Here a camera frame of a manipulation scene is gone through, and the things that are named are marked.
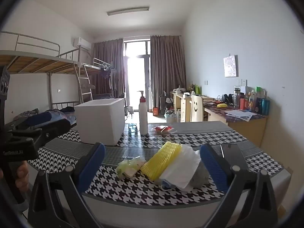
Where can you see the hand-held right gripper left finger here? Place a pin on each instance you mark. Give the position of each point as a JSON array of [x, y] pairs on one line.
[[91, 167]]

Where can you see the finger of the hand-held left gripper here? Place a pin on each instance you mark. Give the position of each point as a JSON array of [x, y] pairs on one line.
[[57, 127], [38, 120]]

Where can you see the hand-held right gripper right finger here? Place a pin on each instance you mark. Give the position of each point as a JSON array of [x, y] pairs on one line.
[[215, 168]]

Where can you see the grey cloth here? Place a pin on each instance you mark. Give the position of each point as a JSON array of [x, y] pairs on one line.
[[200, 178]]

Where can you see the white cloth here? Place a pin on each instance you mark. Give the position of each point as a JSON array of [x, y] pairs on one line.
[[180, 171]]

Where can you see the white foam box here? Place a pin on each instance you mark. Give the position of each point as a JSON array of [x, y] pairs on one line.
[[99, 121]]

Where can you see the person's left hand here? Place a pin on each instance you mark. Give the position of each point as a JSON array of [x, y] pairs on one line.
[[22, 178]]

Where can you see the blue patterned bedding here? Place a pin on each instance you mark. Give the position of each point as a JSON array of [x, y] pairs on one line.
[[67, 114]]

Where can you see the green white crumpled packet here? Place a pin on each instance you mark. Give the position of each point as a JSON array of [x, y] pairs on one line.
[[130, 167]]

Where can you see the houndstooth table mat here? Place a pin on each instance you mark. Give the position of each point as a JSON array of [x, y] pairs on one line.
[[133, 190]]

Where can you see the wooden desk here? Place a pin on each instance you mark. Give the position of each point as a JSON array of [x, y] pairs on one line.
[[244, 128]]

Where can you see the blue clear spray bottle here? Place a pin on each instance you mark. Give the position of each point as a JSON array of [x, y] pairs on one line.
[[132, 128]]

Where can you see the grey metal bunk bed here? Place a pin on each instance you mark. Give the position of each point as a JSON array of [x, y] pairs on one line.
[[35, 63], [99, 64]]

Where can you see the white paper sheets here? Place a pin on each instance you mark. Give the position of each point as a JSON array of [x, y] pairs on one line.
[[239, 114]]

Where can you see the wooden smiley face chair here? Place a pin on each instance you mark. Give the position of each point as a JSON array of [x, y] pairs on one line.
[[196, 108]]

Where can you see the small yellow object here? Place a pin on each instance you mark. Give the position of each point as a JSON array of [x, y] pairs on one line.
[[221, 105]]

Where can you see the red snack packet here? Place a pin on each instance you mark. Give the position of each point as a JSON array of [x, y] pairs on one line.
[[162, 129]]

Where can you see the white trash bin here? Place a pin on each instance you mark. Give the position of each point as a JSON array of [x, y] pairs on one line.
[[169, 118]]

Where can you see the wooden drawer cabinet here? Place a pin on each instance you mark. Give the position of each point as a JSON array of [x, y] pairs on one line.
[[182, 106]]

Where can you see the black desk device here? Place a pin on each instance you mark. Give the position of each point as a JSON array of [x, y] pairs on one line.
[[227, 99]]

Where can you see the white pump bottle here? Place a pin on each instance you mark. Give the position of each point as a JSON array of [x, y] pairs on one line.
[[143, 118]]

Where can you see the dark hanging clothes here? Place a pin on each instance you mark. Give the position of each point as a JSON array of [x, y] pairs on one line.
[[108, 76]]

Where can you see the cluster of toiletry bottles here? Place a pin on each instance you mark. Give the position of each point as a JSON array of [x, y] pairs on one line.
[[254, 102]]

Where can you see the green bag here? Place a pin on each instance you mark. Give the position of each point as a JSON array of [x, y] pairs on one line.
[[197, 89]]

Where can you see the orange floor box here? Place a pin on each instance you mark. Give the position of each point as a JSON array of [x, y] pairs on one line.
[[155, 111]]

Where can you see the brown curtain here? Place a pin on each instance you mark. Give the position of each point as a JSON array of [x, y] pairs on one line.
[[167, 61], [106, 57]]

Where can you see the white air conditioner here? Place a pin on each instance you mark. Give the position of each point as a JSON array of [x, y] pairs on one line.
[[82, 43]]

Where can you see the white rolled sheet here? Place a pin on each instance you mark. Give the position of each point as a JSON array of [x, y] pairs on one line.
[[149, 98]]

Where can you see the glass balcony door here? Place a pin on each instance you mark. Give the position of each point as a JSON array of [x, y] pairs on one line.
[[137, 71]]

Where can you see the ceiling lamp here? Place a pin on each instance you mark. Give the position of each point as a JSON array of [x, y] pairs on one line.
[[128, 11]]

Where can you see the wall picture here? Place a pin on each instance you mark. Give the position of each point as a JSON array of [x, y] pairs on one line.
[[230, 66]]

